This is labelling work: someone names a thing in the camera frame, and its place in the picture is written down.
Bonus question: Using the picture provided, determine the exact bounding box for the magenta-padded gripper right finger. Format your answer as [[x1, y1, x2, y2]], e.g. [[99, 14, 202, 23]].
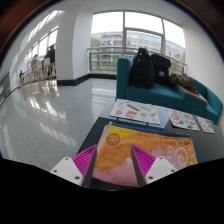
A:
[[130, 144, 179, 188]]

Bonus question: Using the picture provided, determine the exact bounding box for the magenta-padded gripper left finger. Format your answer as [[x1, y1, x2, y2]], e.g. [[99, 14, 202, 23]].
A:
[[49, 144, 98, 189]]

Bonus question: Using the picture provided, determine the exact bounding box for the colourful printed towel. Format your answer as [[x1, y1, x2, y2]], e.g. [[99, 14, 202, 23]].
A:
[[92, 121, 199, 188]]

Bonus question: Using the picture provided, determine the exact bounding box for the sticker sheet with orange circle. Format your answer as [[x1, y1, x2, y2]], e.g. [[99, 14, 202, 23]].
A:
[[166, 108, 201, 132]]

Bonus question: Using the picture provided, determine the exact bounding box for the small colourful sticker sheet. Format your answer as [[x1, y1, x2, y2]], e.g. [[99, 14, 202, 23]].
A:
[[195, 115, 216, 134]]

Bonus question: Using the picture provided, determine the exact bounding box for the sticker sheet with brown bar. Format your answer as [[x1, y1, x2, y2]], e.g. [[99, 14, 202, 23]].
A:
[[109, 98, 161, 125]]

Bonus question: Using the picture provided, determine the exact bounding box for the teal sofa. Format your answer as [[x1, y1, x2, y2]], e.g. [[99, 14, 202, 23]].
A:
[[115, 56, 224, 125]]

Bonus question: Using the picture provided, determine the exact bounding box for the brown jacket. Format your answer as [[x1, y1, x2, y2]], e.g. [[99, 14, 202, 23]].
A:
[[169, 73, 199, 94]]

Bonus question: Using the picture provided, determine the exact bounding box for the wooden chairs group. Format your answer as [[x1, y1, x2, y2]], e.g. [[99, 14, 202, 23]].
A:
[[20, 62, 58, 86]]

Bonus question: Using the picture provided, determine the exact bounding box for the black backpack with label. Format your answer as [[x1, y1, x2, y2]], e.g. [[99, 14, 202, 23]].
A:
[[150, 53, 173, 87]]

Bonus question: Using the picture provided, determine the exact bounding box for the large black backpack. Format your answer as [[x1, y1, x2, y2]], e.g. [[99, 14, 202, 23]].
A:
[[129, 47, 156, 90]]

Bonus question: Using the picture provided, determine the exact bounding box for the person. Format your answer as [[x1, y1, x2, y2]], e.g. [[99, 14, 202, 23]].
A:
[[44, 44, 57, 78], [30, 54, 42, 73]]

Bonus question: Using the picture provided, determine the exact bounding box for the metal window railing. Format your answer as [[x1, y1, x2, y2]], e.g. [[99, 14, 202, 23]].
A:
[[87, 45, 186, 76]]

